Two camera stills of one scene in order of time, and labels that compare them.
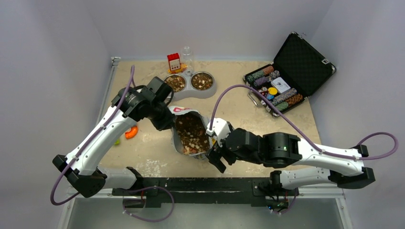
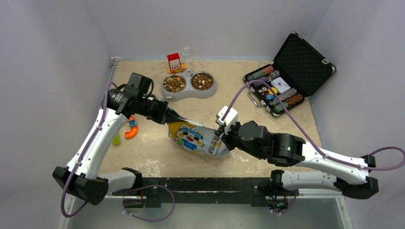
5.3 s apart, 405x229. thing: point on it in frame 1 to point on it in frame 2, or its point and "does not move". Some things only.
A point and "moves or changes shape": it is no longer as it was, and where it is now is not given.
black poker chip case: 299,69 does not move
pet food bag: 189,134 moves or changes shape
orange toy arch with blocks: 131,134 does not move
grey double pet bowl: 200,85 does not move
